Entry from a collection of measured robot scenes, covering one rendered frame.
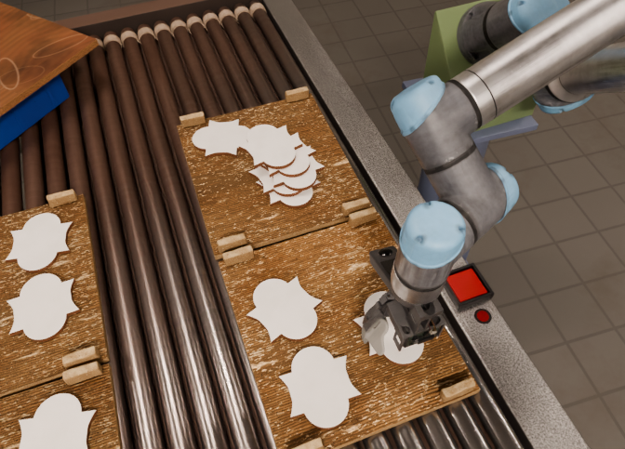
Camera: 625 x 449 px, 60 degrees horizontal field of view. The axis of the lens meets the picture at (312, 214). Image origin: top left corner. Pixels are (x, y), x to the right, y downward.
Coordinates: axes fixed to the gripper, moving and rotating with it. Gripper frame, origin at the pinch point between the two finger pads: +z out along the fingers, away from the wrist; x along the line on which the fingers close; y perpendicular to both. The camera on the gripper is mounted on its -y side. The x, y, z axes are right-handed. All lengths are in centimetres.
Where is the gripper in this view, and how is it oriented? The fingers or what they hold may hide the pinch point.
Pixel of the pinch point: (392, 326)
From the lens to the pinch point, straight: 98.9
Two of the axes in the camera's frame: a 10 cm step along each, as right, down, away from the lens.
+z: 0.0, 5.8, 8.2
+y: 3.5, 7.7, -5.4
